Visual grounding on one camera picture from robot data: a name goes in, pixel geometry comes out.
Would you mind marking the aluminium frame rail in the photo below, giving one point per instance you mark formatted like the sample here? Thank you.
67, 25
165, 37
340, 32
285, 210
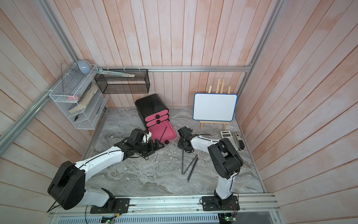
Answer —
13, 132

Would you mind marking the book on shelf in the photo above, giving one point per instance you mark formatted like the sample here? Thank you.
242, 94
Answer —
84, 100

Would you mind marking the white wire mesh shelf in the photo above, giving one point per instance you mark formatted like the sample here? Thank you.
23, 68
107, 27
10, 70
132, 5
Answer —
79, 97

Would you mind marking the paper on black basket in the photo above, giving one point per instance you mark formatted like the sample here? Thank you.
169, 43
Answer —
108, 73

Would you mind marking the white calculator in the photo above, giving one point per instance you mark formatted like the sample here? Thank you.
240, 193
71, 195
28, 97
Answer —
228, 135

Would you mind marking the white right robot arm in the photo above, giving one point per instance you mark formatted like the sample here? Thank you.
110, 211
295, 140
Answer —
226, 160

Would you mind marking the wooden easel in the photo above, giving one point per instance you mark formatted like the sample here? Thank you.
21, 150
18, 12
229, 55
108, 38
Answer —
219, 90

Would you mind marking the white board with blue frame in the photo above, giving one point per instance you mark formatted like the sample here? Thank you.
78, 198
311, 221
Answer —
214, 107

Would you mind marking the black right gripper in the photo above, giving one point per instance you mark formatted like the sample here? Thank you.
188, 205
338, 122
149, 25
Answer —
180, 145

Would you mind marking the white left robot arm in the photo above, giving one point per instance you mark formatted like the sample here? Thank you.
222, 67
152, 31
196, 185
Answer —
68, 185

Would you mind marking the black wire mesh basket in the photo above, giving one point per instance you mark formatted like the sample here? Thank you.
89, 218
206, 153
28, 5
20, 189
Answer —
116, 85

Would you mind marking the black stapler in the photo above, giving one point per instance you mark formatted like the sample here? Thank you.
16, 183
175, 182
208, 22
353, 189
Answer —
239, 141

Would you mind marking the black pencil bundle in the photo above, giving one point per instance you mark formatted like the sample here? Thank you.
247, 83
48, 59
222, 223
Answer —
191, 165

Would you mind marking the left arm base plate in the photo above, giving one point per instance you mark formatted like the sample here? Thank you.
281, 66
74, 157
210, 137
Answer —
114, 206

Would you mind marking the black drawer cabinet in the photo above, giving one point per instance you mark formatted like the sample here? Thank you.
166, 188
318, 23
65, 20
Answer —
149, 105

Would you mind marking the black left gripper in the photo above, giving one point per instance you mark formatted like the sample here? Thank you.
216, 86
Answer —
152, 149

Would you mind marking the pink bottom drawer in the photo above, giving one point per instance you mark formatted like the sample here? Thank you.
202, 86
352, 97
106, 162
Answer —
158, 129

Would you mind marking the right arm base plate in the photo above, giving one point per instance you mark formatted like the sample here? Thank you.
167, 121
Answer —
215, 203

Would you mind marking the grey computer mouse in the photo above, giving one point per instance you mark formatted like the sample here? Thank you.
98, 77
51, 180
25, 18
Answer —
84, 67

